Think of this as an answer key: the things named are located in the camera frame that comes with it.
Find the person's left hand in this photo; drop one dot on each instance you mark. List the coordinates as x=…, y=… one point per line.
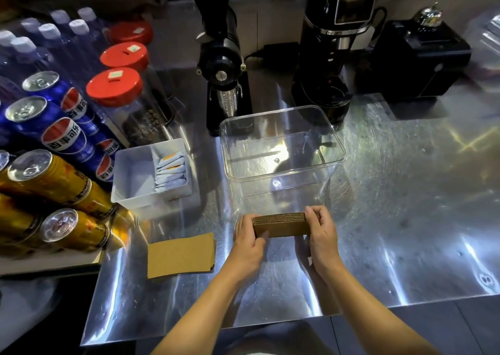
x=245, y=247

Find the person's right hand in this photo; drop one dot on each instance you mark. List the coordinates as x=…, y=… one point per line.
x=324, y=243

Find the person's left thumb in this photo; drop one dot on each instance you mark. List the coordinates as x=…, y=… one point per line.
x=262, y=239

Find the person's right fingers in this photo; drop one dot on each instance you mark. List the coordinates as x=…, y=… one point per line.
x=313, y=214

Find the stack of brown cardboard sleeves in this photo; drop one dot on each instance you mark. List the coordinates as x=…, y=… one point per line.
x=283, y=224

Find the person's left forearm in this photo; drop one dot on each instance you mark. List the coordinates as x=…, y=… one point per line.
x=207, y=311

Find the person's right forearm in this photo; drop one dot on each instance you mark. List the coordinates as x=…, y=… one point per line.
x=363, y=311

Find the clear plastic container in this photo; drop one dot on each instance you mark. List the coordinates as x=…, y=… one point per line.
x=281, y=151

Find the flat brown cardboard sleeve pile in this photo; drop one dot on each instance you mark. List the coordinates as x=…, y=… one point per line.
x=181, y=255

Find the row of white sachets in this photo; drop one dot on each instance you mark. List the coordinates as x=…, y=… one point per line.
x=170, y=171

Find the white plastic tray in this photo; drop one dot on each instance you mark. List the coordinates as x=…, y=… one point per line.
x=134, y=179

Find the steel dosing cup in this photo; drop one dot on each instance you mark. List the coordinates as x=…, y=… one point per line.
x=228, y=101

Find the black power adapter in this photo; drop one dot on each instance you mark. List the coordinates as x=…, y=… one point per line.
x=281, y=51

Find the gold drink can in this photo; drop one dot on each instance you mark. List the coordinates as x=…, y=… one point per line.
x=97, y=200
x=54, y=179
x=76, y=229
x=17, y=220

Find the blue soda can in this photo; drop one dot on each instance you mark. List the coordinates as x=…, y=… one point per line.
x=50, y=130
x=58, y=93
x=108, y=146
x=104, y=169

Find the large black coffee grinder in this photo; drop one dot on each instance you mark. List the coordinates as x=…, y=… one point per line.
x=336, y=34

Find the slim black coffee grinder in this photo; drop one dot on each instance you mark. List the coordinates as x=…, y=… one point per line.
x=222, y=54

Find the black box appliance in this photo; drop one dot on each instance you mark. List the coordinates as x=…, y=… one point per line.
x=418, y=62

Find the red-lidded jar of coffee beans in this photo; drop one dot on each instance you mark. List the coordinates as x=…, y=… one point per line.
x=131, y=32
x=125, y=56
x=117, y=93

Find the wooden can rack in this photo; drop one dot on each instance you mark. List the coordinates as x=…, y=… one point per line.
x=50, y=263

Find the silver call bell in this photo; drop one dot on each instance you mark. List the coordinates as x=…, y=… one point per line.
x=429, y=16

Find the clear plastic packaging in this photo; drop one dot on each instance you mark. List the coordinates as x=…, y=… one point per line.
x=484, y=42

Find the group of clear water bottles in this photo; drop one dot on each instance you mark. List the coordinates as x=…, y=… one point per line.
x=50, y=42

